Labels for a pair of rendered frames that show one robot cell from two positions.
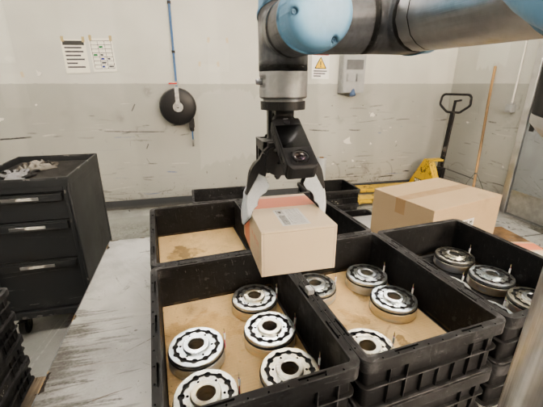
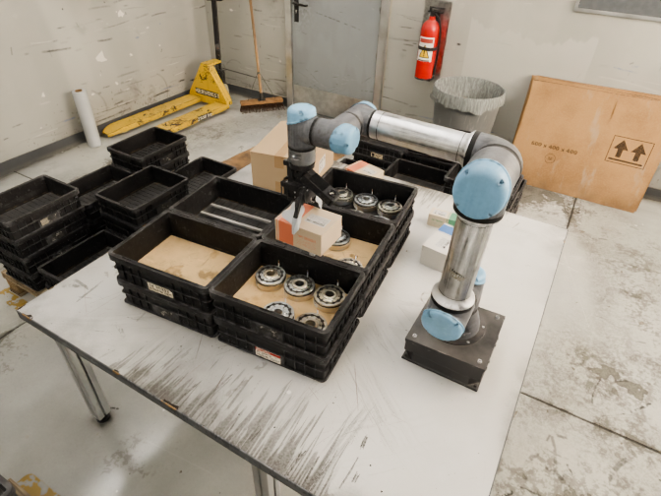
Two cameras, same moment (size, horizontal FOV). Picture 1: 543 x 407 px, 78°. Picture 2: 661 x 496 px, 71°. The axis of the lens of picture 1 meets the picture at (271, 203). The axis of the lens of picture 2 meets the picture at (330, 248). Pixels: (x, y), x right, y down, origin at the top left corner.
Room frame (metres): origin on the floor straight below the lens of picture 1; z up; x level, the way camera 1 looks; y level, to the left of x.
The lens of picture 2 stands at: (-0.29, 0.78, 1.89)
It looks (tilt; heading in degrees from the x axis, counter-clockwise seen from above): 37 degrees down; 313
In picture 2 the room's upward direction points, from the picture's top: 2 degrees clockwise
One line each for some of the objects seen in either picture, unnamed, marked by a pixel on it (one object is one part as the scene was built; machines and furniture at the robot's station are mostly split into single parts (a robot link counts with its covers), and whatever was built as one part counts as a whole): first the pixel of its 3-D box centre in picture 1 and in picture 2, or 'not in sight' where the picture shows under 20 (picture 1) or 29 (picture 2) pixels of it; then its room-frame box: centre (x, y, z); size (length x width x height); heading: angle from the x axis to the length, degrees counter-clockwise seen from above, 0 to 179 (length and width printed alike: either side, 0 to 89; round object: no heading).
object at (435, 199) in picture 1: (432, 213); (294, 157); (1.32, -0.69, 0.80); 0.40 x 0.30 x 0.20; 117
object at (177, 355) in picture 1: (196, 346); (277, 313); (0.50, 0.14, 0.86); 0.10 x 0.10 x 0.01
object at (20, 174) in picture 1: (14, 174); not in sight; (1.66, 1.32, 0.88); 0.25 x 0.19 x 0.03; 14
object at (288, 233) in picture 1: (284, 229); (308, 227); (0.53, -0.02, 1.08); 0.16 x 0.12 x 0.07; 14
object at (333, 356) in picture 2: not in sight; (290, 319); (0.52, 0.07, 0.76); 0.40 x 0.30 x 0.12; 19
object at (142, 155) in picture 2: (326, 213); (154, 173); (2.42, -0.43, 0.37); 0.40 x 0.30 x 0.45; 104
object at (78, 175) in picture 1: (56, 239); not in sight; (1.79, 1.27, 0.45); 0.60 x 0.45 x 0.90; 14
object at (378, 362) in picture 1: (370, 282); (330, 233); (0.62, -0.22, 0.92); 0.40 x 0.30 x 0.02; 19
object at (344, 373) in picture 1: (235, 311); (289, 283); (0.52, 0.07, 0.92); 0.40 x 0.30 x 0.02; 19
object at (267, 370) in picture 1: (289, 371); (330, 295); (0.44, -0.03, 0.86); 0.10 x 0.10 x 0.01
